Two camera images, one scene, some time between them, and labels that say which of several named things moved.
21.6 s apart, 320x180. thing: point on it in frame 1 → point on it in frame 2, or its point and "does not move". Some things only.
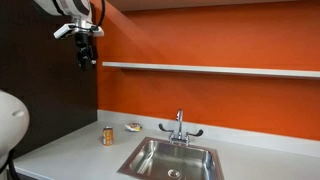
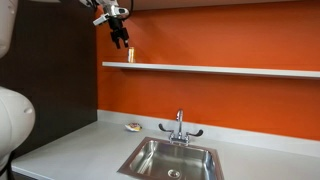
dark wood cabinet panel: x=43 y=70 does not move
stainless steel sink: x=157 y=158 does not move
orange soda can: x=108 y=136 → x=131 y=54
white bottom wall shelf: x=218 y=69 does not move
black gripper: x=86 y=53 → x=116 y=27
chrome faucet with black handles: x=173 y=137 does not move
